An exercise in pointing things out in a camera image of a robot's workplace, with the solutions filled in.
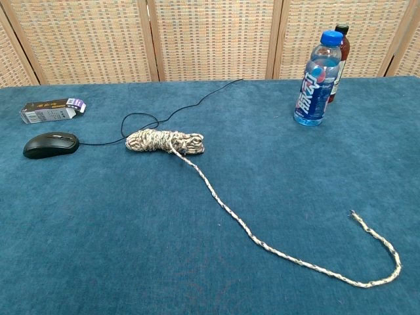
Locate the black computer mouse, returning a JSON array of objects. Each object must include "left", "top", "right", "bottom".
[{"left": 22, "top": 131, "right": 80, "bottom": 160}]

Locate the dark brown black-capped bottle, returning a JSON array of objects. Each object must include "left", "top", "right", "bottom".
[{"left": 327, "top": 24, "right": 350, "bottom": 104}]

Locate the woven folding screen panel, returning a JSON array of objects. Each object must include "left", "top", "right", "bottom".
[
  {"left": 274, "top": 0, "right": 420, "bottom": 80},
  {"left": 1, "top": 0, "right": 160, "bottom": 85},
  {"left": 387, "top": 19, "right": 420, "bottom": 78},
  {"left": 146, "top": 0, "right": 284, "bottom": 83},
  {"left": 0, "top": 6, "right": 40, "bottom": 88}
]

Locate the thin black mouse cable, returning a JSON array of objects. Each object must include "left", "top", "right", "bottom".
[{"left": 78, "top": 78, "right": 244, "bottom": 146}]

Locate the blue sports drink bottle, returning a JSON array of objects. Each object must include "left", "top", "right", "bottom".
[{"left": 293, "top": 30, "right": 344, "bottom": 127}]

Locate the blue table cloth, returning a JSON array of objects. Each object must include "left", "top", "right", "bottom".
[{"left": 0, "top": 75, "right": 420, "bottom": 315}]

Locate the beige braided rope bundle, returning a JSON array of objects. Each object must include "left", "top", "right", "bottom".
[{"left": 125, "top": 128, "right": 402, "bottom": 289}]

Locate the small open cardboard box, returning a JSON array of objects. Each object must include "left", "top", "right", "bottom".
[{"left": 20, "top": 97, "right": 87, "bottom": 125}]

